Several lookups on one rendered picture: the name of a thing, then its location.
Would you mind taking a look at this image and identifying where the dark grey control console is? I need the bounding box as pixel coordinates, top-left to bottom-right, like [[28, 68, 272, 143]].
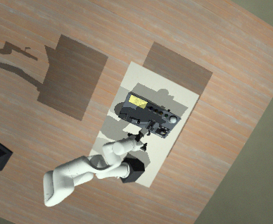
[[118, 92, 181, 138]]

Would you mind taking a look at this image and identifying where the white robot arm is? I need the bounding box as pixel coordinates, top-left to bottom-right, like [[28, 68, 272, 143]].
[[44, 138, 135, 206]]

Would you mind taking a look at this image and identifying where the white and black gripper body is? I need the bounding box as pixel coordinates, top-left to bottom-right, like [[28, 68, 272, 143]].
[[128, 135, 144, 151]]

